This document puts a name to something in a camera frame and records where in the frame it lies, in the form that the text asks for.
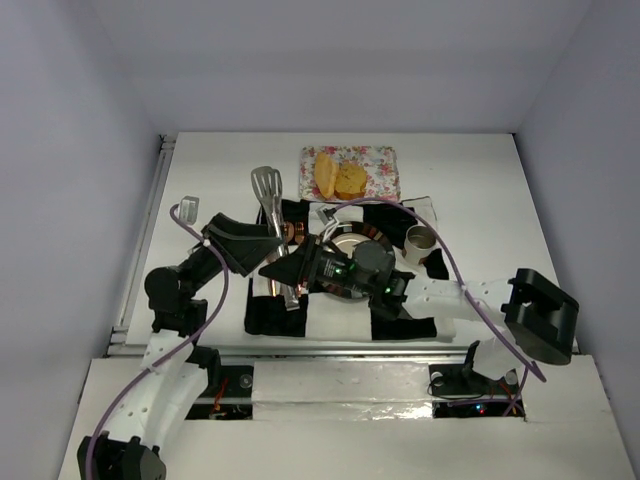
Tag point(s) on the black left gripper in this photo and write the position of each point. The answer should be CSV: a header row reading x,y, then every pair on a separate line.
x,y
226,239

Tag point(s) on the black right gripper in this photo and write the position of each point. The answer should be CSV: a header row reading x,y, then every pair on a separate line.
x,y
308,265

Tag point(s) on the silver metal tongs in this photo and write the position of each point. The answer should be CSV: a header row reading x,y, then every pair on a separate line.
x,y
267,186

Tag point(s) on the light yellow bread slice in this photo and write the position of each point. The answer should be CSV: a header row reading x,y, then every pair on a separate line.
x,y
325,174

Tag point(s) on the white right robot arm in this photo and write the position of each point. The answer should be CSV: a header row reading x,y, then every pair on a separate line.
x,y
532,320

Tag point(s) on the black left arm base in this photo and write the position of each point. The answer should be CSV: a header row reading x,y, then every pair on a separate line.
x,y
229,395

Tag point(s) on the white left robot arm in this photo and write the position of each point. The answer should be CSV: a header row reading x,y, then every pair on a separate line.
x,y
131,436

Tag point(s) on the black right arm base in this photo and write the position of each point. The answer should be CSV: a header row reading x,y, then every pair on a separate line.
x,y
458,381

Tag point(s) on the brown crusted bread slice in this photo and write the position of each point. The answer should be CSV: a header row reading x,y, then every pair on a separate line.
x,y
351,182

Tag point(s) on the black white checkered cloth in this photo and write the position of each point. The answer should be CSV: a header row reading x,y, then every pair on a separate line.
x,y
323,316

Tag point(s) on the copper fork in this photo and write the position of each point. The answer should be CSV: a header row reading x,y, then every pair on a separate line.
x,y
299,232

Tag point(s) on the copper spoon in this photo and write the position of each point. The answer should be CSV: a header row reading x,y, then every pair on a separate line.
x,y
289,231

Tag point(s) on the round plate with patterned rim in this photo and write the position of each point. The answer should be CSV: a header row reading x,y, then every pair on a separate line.
x,y
346,237

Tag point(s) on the white mug with metal interior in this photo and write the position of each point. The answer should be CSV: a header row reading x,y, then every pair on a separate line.
x,y
419,243

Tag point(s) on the floral rectangular tray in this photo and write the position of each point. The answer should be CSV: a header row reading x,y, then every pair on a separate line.
x,y
380,163

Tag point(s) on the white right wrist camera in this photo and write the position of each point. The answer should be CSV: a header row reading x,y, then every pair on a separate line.
x,y
327,215

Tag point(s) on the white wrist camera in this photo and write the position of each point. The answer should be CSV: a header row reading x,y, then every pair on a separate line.
x,y
188,208
327,215

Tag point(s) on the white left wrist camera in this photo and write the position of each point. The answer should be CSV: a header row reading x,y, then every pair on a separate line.
x,y
188,208

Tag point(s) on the aluminium rail frame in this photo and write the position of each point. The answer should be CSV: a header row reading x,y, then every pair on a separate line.
x,y
483,204

